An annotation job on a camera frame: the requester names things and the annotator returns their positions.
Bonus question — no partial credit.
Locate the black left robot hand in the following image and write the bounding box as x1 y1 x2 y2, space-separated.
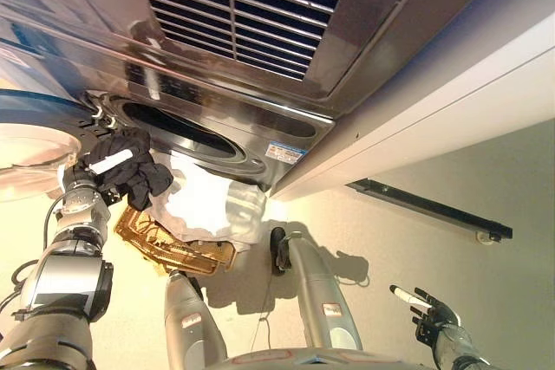
71 148 134 189

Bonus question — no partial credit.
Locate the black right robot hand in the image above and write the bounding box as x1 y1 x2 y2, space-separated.
388 283 460 347

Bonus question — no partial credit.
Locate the black garment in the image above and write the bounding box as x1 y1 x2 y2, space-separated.
86 127 174 211

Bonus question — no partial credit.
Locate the brown wicker laundry basket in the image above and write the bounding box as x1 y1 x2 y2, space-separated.
114 204 238 276

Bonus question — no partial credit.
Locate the dark grey washing machine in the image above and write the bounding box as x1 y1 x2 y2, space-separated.
0 14 337 193

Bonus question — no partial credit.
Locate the round glass washer door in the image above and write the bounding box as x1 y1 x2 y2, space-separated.
0 88 116 202

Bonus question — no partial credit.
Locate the silver right robot leg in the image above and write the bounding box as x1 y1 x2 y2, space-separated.
271 226 363 352

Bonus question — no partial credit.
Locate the silver robot leg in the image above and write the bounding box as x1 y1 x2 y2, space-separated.
271 226 363 352
164 269 229 370

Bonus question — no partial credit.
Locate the white garment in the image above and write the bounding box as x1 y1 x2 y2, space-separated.
147 148 266 254

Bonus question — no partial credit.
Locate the grey robot torso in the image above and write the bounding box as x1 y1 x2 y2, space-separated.
225 346 417 370

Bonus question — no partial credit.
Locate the silver left robot leg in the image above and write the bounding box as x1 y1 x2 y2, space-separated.
164 269 229 370

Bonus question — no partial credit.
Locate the blue white washer label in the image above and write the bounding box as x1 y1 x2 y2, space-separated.
264 140 308 166

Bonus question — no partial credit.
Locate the white cabinet surround panel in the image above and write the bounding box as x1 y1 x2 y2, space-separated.
271 18 555 202

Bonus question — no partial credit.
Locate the dryer vent grille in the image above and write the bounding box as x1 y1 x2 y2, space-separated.
131 0 361 81

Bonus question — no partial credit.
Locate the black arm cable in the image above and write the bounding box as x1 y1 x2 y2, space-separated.
0 194 66 315

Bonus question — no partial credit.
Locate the thin floor cable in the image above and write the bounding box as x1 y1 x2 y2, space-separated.
251 274 369 349

